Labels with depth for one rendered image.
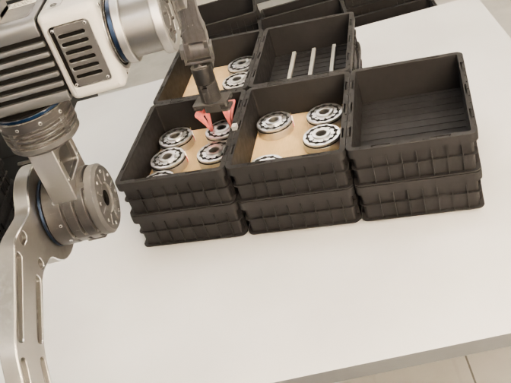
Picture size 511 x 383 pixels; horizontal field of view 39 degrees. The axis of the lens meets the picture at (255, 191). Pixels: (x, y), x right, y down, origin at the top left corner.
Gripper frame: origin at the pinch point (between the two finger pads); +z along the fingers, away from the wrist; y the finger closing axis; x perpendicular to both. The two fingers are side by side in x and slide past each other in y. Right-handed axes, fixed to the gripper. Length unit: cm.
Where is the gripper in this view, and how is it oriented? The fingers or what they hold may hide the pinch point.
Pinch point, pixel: (221, 127)
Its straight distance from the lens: 204.5
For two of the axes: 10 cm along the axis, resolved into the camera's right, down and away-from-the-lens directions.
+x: -2.2, 5.9, -7.8
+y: -9.4, 0.9, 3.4
